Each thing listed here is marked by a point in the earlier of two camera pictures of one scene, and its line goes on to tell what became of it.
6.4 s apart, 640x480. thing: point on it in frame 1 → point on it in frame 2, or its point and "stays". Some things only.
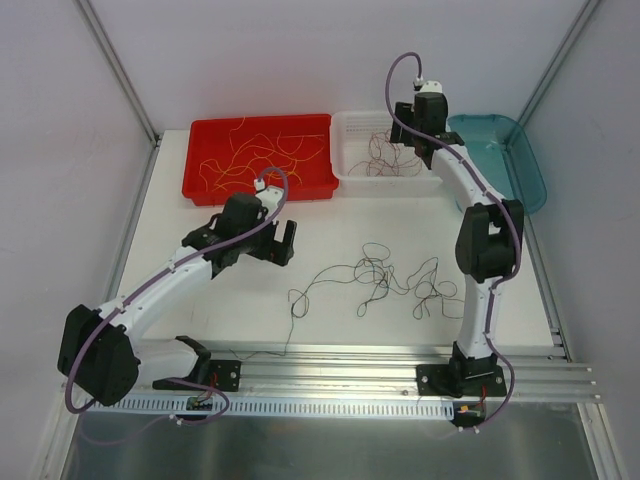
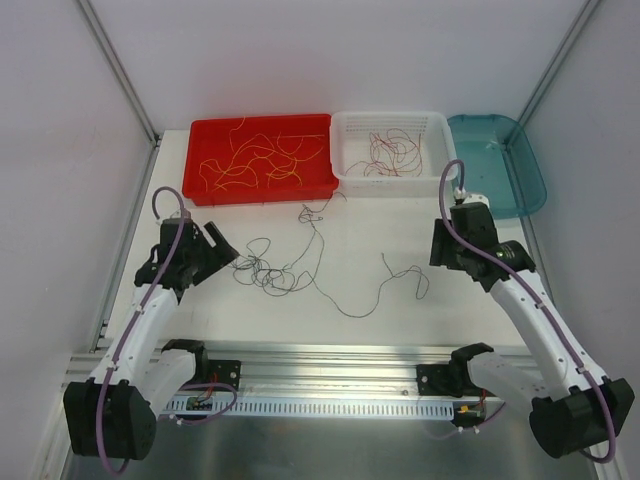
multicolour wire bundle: [427, 293] → [253, 267]
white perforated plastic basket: [366, 163] stays
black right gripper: [401, 128] → [442, 245]
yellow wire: [234, 130] stays
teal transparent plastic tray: [499, 147] stays
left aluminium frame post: [114, 65] stays
